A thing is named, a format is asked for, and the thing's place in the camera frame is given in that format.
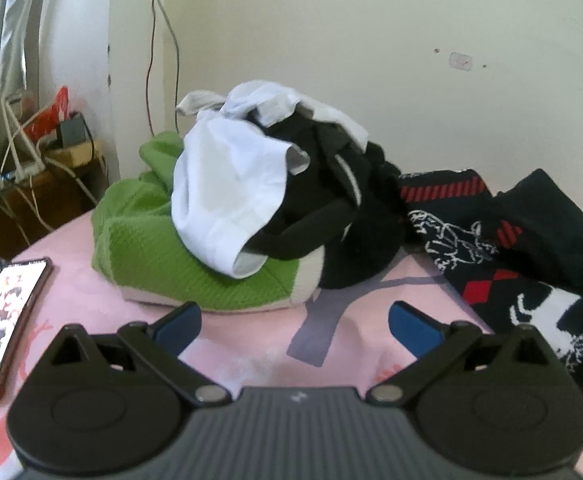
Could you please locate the plain black sock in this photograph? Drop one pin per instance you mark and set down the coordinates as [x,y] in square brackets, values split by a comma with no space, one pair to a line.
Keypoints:
[546,225]

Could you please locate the pink tree print bedsheet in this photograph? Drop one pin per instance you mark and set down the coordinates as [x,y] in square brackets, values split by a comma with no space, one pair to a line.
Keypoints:
[291,330]

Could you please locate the black power adapter box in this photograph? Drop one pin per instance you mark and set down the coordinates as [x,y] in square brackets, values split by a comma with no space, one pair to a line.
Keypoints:
[73,131]

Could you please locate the white router with antennas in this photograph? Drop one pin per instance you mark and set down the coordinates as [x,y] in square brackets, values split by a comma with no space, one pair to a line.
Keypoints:
[13,160]

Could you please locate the smartphone with lit screen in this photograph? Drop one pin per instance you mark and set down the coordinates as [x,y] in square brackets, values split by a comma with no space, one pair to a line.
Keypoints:
[3,320]

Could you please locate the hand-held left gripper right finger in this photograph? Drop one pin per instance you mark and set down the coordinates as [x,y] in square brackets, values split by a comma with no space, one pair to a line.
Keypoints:
[411,327]

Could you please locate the dark wooden side table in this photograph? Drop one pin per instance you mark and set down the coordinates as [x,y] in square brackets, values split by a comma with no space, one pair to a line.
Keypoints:
[31,205]

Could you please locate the grey white curtain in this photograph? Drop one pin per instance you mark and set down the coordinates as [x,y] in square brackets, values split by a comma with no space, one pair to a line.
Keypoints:
[6,30]

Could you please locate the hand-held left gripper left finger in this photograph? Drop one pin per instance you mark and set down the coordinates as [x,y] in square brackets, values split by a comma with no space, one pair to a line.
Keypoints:
[181,327]

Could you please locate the white underwear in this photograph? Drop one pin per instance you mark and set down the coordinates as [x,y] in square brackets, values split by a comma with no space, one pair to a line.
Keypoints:
[226,195]

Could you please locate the green knit garment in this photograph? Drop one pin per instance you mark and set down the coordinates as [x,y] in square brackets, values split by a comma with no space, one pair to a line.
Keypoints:
[141,245]

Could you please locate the red plastic bag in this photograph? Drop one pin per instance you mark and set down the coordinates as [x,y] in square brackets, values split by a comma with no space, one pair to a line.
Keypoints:
[51,112]

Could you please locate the pile of black clothes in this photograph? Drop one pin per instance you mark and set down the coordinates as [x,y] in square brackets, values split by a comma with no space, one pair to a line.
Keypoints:
[341,195]

